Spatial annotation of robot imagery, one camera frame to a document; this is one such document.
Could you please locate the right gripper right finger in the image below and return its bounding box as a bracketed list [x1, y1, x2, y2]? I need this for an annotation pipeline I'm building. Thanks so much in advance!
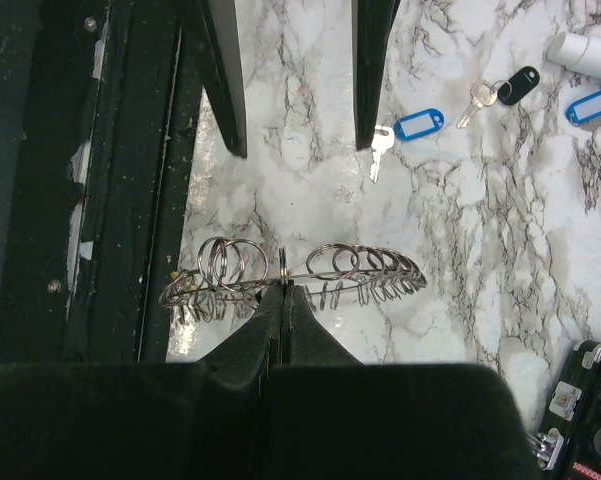
[269, 285, 539, 479]

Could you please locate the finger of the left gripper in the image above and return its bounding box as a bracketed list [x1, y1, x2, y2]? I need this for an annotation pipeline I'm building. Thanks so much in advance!
[189, 0, 247, 159]
[351, 0, 401, 151]

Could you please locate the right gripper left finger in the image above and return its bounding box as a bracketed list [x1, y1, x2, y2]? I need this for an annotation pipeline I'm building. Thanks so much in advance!
[0, 286, 284, 479]

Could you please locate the metal keyring disc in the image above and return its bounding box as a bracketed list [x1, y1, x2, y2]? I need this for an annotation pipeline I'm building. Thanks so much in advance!
[158, 236, 428, 323]

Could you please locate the blue tag key front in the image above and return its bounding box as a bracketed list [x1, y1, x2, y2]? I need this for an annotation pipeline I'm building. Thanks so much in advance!
[370, 108, 445, 183]

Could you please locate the black glossy tag key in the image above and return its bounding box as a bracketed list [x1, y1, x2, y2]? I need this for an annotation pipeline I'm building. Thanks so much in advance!
[456, 66, 541, 129]

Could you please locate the white microphone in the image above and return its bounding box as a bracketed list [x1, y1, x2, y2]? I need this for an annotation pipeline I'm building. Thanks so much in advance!
[547, 32, 601, 80]

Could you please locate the blue tag key by microphone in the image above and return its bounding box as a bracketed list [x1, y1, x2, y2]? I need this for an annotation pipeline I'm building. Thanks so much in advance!
[565, 90, 601, 132]

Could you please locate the black poker chip case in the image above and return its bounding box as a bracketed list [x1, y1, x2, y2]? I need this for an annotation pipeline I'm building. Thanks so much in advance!
[528, 340, 601, 479]

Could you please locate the black mounting rail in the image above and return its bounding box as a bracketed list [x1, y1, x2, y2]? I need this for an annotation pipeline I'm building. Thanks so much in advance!
[0, 1, 202, 364]

